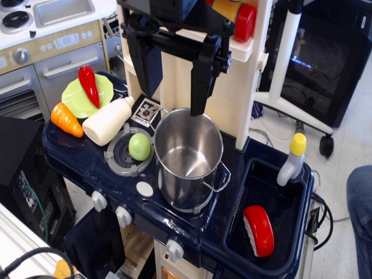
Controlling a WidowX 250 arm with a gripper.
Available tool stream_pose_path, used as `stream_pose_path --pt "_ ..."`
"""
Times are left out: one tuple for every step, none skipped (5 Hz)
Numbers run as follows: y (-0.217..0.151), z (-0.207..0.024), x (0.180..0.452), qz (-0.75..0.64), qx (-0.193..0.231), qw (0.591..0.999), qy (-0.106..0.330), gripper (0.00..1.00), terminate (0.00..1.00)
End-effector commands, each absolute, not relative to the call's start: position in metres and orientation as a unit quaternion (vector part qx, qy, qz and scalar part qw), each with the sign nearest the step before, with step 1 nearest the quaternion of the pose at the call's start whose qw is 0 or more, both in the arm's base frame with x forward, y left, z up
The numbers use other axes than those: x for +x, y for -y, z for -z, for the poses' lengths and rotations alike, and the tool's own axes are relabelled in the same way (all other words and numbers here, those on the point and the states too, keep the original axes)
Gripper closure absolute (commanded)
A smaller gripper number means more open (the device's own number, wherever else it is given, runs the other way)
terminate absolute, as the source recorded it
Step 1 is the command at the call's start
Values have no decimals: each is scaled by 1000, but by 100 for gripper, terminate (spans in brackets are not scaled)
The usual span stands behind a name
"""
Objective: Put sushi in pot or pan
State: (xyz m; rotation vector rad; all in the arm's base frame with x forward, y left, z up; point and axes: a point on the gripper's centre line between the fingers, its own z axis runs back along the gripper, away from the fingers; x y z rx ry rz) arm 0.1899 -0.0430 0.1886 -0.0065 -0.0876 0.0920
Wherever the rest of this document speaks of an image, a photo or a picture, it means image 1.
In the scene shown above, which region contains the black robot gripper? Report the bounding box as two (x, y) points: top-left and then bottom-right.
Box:
(118, 1), (235, 116)

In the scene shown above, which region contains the stainless steel pot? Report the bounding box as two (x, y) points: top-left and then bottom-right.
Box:
(153, 108), (231, 214)

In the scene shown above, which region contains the red and white toy sushi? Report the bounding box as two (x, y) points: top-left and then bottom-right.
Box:
(243, 205), (274, 257)

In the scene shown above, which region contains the yellow bottle with red cap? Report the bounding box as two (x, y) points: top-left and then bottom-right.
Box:
(206, 0), (257, 42)

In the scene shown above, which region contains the green toy apple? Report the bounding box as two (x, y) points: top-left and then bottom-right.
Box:
(128, 133), (151, 161)

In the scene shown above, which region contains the red toy chili pepper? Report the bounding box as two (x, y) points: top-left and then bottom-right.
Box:
(78, 65), (100, 109)

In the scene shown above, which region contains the cream toy mayonnaise bottle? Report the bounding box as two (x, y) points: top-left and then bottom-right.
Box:
(82, 96), (135, 146)

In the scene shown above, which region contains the light green toy plate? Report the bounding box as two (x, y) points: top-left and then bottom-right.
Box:
(62, 74), (114, 119)

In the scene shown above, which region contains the grey toy stove burner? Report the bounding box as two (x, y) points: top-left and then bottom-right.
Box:
(104, 123), (155, 177)

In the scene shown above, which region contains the orange toy carrot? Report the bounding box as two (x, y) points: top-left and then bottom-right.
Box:
(51, 102), (84, 138)

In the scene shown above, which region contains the grey round button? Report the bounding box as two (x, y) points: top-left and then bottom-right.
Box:
(136, 181), (154, 198)

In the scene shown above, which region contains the navy blue toy kitchen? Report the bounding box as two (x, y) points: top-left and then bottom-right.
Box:
(42, 1), (313, 278)

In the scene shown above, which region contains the white and wood toy kitchen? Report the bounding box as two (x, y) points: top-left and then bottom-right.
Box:
(1, 1), (121, 121)

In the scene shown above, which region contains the grey toy faucet yellow cap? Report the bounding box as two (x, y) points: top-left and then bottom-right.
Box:
(277, 133), (307, 187)

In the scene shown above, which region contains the black monitor screen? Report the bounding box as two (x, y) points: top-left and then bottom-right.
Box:
(255, 1), (371, 134)

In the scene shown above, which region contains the grey stove knob left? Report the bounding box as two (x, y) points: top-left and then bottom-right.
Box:
(91, 191), (108, 212)

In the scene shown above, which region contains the grey stove knob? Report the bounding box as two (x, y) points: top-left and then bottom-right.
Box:
(91, 191), (108, 212)
(166, 239), (184, 263)
(115, 206), (133, 228)

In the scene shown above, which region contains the grey stove knob middle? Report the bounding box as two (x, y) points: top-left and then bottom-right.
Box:
(115, 206), (133, 228)

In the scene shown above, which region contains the white rolling stand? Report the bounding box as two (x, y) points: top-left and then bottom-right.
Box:
(254, 0), (335, 159)

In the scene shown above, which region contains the grey stove knob right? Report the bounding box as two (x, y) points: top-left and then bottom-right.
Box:
(166, 239), (184, 263)

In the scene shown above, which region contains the black computer tower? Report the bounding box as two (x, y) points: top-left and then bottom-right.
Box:
(1, 117), (76, 249)

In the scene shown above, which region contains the person's leg in jeans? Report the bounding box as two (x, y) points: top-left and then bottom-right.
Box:
(346, 165), (371, 278)

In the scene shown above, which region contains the black braided cable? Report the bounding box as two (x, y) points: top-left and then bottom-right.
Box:
(0, 246), (76, 279)

